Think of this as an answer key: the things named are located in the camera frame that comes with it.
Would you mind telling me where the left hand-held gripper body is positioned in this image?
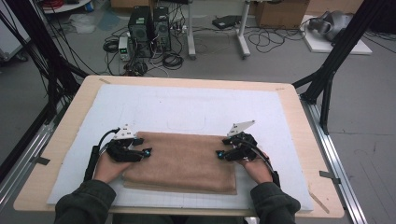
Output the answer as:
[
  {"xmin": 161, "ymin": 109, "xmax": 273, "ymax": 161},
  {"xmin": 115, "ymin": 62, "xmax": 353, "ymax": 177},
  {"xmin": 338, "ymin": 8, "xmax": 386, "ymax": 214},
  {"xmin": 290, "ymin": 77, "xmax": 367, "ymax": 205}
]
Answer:
[{"xmin": 106, "ymin": 123, "xmax": 143, "ymax": 163}]

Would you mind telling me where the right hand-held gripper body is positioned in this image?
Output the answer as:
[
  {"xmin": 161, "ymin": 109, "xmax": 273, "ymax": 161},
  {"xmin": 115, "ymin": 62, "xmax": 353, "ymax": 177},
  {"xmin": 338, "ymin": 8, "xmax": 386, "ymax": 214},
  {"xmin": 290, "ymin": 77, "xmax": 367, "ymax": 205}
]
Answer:
[{"xmin": 228, "ymin": 119, "xmax": 260, "ymax": 162}]

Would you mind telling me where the brown towel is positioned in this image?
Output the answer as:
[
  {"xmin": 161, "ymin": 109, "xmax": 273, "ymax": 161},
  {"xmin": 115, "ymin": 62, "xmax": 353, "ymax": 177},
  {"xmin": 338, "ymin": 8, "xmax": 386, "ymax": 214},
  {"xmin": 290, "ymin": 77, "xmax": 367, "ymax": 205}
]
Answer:
[{"xmin": 121, "ymin": 131, "xmax": 238, "ymax": 195}]

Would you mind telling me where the person's left hand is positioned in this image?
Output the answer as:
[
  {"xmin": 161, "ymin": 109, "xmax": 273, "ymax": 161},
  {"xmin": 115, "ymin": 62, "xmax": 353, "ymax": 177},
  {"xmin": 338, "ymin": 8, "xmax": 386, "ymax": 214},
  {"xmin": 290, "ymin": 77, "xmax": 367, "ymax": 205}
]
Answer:
[{"xmin": 92, "ymin": 150, "xmax": 138, "ymax": 185}]

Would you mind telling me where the person's right hand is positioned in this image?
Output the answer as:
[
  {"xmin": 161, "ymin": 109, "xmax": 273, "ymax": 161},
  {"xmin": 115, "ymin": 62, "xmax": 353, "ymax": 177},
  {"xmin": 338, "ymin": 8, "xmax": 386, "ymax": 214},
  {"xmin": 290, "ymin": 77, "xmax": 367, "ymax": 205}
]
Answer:
[{"xmin": 241, "ymin": 151, "xmax": 275, "ymax": 185}]

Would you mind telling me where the white grid foam mat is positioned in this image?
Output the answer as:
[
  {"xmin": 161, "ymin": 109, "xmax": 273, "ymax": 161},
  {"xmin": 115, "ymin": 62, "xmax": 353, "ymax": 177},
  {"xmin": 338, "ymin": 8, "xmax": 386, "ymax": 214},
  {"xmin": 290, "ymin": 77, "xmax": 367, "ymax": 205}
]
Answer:
[{"xmin": 46, "ymin": 83, "xmax": 314, "ymax": 210}]

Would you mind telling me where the white bench power supply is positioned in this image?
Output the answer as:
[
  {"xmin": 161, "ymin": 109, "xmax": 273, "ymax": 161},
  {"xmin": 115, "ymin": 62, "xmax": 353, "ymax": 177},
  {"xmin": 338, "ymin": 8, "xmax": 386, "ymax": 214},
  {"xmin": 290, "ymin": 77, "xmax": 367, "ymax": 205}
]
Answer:
[{"xmin": 118, "ymin": 35, "xmax": 132, "ymax": 63}]

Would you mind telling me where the large black computer tower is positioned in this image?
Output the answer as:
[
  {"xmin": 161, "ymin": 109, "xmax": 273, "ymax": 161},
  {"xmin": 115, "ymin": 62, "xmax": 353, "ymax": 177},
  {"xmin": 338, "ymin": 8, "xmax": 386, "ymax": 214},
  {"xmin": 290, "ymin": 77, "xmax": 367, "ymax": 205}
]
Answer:
[{"xmin": 128, "ymin": 5, "xmax": 154, "ymax": 59}]

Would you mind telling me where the slim black computer tower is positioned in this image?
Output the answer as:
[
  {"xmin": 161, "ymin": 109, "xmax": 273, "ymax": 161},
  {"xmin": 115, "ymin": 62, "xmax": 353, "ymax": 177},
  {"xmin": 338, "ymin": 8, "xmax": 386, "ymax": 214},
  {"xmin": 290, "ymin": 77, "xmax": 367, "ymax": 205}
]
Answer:
[{"xmin": 152, "ymin": 7, "xmax": 172, "ymax": 52}]

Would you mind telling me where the black flat device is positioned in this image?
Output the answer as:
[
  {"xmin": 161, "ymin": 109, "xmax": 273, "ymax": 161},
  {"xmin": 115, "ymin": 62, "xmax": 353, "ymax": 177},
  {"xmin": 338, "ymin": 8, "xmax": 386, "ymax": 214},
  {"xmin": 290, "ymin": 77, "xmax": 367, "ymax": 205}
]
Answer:
[{"xmin": 212, "ymin": 14, "xmax": 243, "ymax": 31}]

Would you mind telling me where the teal sheet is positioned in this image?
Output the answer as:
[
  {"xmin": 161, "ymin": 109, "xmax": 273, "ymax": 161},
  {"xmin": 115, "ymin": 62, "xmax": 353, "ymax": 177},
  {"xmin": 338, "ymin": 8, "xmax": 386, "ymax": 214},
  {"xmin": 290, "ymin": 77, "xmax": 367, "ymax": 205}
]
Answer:
[{"xmin": 97, "ymin": 10, "xmax": 120, "ymax": 32}]

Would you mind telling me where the white floor board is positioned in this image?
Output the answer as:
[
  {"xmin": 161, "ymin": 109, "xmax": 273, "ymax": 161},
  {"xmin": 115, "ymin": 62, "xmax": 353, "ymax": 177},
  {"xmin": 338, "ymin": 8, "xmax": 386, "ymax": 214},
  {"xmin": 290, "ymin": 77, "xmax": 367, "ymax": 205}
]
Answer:
[{"xmin": 300, "ymin": 14, "xmax": 374, "ymax": 56}]

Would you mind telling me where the clear plastic sheet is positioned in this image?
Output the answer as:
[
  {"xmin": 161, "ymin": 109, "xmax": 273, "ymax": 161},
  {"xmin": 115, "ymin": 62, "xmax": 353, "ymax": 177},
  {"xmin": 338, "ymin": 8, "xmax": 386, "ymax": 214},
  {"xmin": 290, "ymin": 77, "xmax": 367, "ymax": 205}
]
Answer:
[{"xmin": 68, "ymin": 13, "xmax": 97, "ymax": 35}]

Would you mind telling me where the large cardboard box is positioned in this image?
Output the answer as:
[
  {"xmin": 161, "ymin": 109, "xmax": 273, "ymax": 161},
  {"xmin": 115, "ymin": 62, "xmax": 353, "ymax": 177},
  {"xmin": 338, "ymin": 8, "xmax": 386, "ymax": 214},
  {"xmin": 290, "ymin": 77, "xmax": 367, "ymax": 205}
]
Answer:
[{"xmin": 255, "ymin": 0, "xmax": 311, "ymax": 30}]

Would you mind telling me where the round white table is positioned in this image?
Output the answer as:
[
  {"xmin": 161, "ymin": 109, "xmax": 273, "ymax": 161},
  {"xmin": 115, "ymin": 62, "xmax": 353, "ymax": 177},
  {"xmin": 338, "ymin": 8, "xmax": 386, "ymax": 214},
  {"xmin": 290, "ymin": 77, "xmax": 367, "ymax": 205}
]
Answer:
[{"xmin": 40, "ymin": 0, "xmax": 92, "ymax": 15}]

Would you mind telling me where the grey rounded machine shell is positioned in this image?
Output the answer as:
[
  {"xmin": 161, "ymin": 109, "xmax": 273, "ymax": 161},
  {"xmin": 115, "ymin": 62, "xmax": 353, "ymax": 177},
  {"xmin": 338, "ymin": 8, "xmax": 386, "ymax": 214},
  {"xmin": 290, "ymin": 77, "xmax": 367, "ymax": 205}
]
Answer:
[{"xmin": 307, "ymin": 10, "xmax": 354, "ymax": 42}]

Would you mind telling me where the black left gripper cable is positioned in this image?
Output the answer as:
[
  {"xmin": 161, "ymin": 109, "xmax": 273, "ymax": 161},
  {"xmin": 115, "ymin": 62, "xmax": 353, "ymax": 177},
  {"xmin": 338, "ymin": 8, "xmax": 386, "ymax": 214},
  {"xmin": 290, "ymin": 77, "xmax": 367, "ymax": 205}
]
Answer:
[{"xmin": 83, "ymin": 127, "xmax": 121, "ymax": 182}]

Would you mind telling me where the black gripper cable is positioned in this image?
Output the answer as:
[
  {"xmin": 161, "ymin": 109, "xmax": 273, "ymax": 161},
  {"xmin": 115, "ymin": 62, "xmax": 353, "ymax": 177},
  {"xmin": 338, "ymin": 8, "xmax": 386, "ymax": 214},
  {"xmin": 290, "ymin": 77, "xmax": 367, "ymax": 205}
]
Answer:
[
  {"xmin": 83, "ymin": 127, "xmax": 121, "ymax": 182},
  {"xmin": 246, "ymin": 139, "xmax": 281, "ymax": 189}
]

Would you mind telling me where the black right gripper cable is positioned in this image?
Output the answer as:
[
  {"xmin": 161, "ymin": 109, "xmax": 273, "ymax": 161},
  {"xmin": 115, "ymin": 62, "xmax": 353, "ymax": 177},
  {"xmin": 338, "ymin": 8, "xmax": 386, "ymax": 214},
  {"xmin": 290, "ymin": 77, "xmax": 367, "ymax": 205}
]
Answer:
[{"xmin": 246, "ymin": 139, "xmax": 281, "ymax": 189}]

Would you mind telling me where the tangled cable bundle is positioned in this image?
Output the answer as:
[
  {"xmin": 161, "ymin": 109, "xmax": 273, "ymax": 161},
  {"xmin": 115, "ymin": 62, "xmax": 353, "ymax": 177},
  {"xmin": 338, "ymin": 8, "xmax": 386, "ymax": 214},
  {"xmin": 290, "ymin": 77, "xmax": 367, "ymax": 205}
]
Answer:
[{"xmin": 123, "ymin": 60, "xmax": 149, "ymax": 77}]

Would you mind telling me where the grey metal bracket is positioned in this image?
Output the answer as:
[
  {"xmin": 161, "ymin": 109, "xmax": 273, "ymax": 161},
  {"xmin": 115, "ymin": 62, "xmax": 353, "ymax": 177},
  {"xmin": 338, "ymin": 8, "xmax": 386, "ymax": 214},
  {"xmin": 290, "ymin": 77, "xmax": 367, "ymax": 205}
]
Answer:
[
  {"xmin": 318, "ymin": 170, "xmax": 342, "ymax": 185},
  {"xmin": 30, "ymin": 155, "xmax": 51, "ymax": 166}
]

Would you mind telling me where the coiled black cable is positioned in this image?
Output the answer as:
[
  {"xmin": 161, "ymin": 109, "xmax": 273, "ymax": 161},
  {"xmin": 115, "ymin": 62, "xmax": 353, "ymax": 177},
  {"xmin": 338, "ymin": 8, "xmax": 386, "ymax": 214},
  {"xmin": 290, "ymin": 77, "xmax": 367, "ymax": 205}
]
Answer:
[
  {"xmin": 162, "ymin": 51, "xmax": 185, "ymax": 71},
  {"xmin": 102, "ymin": 36, "xmax": 120, "ymax": 54}
]

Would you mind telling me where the aluminium rail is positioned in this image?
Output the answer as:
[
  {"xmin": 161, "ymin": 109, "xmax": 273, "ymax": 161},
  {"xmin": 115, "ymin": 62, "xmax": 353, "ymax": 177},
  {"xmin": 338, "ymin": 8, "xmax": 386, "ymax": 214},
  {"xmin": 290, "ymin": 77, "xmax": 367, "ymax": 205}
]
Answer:
[
  {"xmin": 300, "ymin": 96, "xmax": 370, "ymax": 224},
  {"xmin": 0, "ymin": 102, "xmax": 74, "ymax": 213}
]

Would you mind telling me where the looped black floor cable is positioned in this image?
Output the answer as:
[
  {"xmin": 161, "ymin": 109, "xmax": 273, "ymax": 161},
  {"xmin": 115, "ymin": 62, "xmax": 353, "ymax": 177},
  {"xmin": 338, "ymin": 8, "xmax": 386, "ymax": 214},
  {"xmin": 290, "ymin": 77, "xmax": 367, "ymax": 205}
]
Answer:
[{"xmin": 247, "ymin": 26, "xmax": 307, "ymax": 54}]

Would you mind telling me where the white desk frame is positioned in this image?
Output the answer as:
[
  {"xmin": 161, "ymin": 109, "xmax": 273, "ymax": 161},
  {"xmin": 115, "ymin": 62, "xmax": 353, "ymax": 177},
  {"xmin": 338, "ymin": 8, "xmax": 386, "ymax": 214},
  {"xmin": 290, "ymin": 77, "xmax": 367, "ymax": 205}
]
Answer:
[{"xmin": 186, "ymin": 0, "xmax": 251, "ymax": 61}]

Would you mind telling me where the black metal frame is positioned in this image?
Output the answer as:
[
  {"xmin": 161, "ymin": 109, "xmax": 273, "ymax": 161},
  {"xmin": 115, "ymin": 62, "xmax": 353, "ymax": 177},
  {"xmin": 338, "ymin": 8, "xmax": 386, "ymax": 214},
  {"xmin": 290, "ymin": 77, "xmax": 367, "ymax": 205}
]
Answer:
[
  {"xmin": 291, "ymin": 0, "xmax": 396, "ymax": 135},
  {"xmin": 0, "ymin": 0, "xmax": 90, "ymax": 125}
]

